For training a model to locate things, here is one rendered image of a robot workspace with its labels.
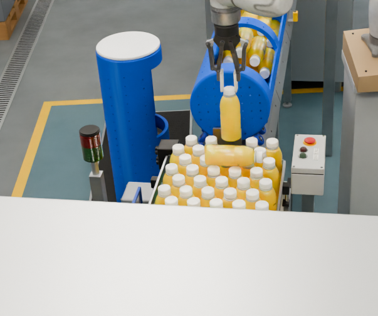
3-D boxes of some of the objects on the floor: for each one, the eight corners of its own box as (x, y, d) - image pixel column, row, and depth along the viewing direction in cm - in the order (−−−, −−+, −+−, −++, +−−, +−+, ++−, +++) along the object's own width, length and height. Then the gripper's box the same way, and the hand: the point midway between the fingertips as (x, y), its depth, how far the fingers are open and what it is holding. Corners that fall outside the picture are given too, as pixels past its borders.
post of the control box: (309, 384, 309) (315, 173, 255) (308, 392, 306) (314, 180, 252) (299, 382, 310) (302, 173, 256) (298, 390, 307) (301, 180, 252)
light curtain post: (331, 150, 448) (345, -166, 356) (331, 156, 443) (345, -163, 351) (321, 150, 449) (331, -165, 357) (321, 156, 445) (331, -163, 352)
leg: (292, 103, 497) (293, 10, 463) (291, 108, 493) (292, 14, 458) (283, 103, 498) (283, 10, 464) (282, 107, 494) (282, 14, 460)
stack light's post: (138, 404, 306) (103, 170, 247) (136, 412, 303) (100, 177, 243) (128, 403, 307) (91, 169, 247) (126, 411, 304) (88, 176, 244)
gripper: (254, 16, 240) (256, 85, 253) (200, 15, 243) (205, 84, 256) (252, 26, 234) (254, 96, 247) (197, 26, 237) (201, 95, 250)
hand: (229, 81), depth 250 cm, fingers closed on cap, 4 cm apart
